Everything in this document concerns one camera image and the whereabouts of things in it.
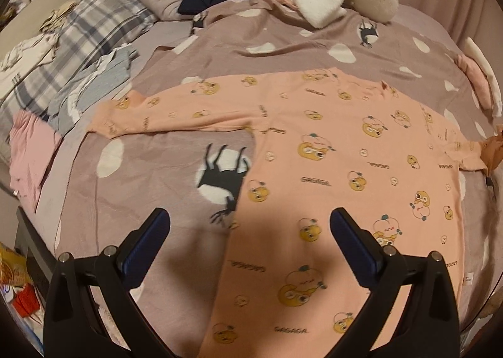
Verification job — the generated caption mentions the grey plaid pillow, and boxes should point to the grey plaid pillow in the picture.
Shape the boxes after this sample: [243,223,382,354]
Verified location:
[1,0,156,125]

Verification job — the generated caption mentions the pink folded garment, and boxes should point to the pink folded garment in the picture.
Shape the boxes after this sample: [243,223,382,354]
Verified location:
[9,110,62,212]

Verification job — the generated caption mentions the mauve polka dot deer blanket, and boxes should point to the mauve polka dot deer blanket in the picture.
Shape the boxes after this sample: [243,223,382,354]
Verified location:
[55,0,502,357]

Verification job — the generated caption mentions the pink cartoon print baby garment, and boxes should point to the pink cartoon print baby garment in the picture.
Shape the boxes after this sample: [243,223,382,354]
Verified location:
[90,68,484,357]

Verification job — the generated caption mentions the blue grey folded garment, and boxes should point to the blue grey folded garment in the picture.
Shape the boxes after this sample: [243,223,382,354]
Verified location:
[47,46,137,137]

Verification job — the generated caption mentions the pink and white folded cloth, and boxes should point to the pink and white folded cloth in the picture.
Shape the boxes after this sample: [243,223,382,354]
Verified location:
[454,37,502,118]

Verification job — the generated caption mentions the orange snack package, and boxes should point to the orange snack package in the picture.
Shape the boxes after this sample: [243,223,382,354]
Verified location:
[0,243,45,343]

